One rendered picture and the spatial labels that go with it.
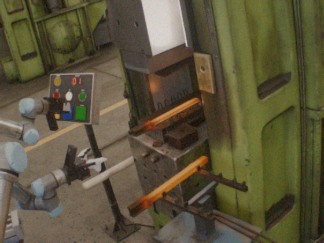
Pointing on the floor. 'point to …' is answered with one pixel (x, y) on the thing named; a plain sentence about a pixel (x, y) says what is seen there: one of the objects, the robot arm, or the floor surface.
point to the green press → (50, 36)
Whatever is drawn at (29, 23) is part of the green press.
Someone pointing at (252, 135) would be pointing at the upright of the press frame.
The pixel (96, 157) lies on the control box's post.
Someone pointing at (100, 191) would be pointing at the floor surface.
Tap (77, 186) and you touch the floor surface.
